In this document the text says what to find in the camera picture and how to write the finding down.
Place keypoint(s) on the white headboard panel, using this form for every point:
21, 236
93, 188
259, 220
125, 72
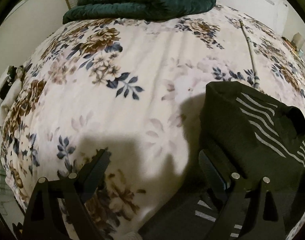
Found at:
272, 13

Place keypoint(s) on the floral fleece bed blanket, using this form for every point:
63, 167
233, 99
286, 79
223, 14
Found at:
136, 89

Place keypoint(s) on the black striped small garment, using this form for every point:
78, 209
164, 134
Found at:
255, 135

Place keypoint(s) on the cluttered bedside items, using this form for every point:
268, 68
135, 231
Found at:
295, 45

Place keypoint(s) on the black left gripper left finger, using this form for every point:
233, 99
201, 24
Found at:
43, 218

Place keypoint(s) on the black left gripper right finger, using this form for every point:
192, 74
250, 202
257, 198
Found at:
230, 189

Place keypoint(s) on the white and black clothes pile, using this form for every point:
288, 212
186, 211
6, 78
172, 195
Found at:
10, 87

